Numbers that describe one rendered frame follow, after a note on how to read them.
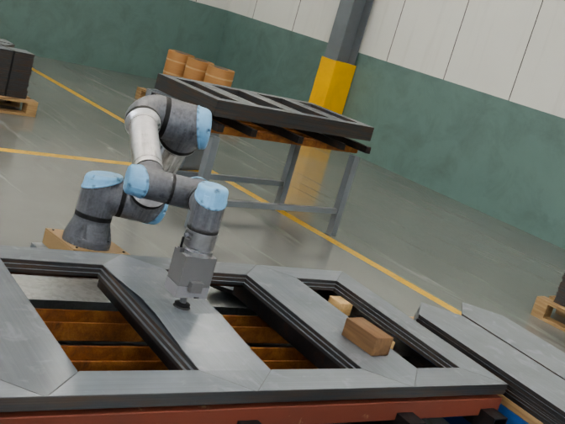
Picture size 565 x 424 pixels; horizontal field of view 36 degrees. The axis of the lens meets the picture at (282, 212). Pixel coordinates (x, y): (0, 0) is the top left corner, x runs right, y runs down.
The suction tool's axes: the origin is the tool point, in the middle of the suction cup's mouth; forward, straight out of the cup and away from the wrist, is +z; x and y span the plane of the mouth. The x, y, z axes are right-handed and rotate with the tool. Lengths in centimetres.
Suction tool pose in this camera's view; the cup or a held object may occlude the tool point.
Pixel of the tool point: (180, 310)
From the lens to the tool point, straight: 207.5
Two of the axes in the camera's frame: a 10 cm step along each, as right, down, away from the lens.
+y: 8.2, 1.0, 5.7
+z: -2.7, 9.3, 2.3
